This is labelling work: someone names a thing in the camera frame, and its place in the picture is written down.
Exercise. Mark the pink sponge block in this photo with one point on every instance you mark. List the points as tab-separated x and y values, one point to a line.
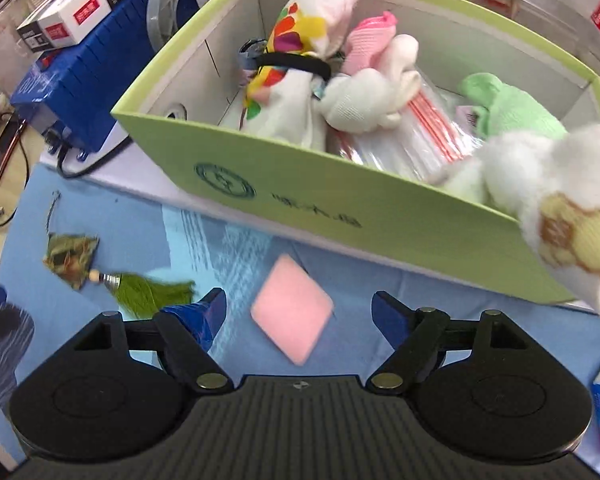
292	309

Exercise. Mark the green tassel sachet charm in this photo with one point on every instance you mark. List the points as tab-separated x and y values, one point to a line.
70	257

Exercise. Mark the floral white cloth bundle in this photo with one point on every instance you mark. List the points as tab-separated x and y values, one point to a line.
280	102

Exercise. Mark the white rolled socks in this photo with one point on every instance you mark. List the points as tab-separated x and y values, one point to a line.
373	98

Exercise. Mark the green cardboard box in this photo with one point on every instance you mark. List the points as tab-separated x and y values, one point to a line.
174	112

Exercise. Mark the striped dark cloth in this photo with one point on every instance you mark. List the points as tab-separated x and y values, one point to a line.
16	333

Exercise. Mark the white red small box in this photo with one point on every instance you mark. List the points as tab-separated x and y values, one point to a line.
58	24

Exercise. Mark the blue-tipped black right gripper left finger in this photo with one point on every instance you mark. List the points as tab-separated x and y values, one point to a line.
167	353

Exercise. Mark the clear zip bags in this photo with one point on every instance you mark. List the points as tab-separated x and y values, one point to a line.
426	140

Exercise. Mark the green soft toy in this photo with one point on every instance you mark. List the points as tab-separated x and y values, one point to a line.
501	108

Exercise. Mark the white plush with yellow patch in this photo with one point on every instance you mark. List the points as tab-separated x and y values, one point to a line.
552	188

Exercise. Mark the pink mesh cloth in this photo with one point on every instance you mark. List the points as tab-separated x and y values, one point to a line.
367	41

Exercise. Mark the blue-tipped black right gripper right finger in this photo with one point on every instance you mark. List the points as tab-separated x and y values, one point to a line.
420	340

